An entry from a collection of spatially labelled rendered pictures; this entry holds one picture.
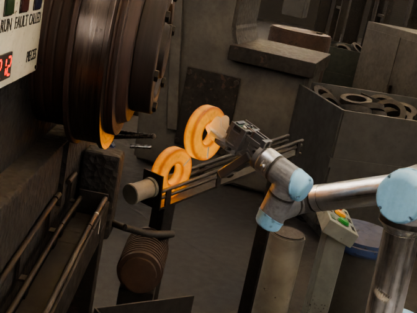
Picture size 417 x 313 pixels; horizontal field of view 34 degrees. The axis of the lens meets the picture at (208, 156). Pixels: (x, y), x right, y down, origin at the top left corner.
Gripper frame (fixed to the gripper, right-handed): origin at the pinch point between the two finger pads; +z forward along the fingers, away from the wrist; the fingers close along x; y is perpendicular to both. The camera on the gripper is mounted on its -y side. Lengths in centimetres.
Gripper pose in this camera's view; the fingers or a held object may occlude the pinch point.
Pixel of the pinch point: (206, 126)
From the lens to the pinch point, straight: 194.8
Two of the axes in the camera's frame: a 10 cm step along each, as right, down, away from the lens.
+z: -7.0, -5.4, 4.6
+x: -6.0, 1.1, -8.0
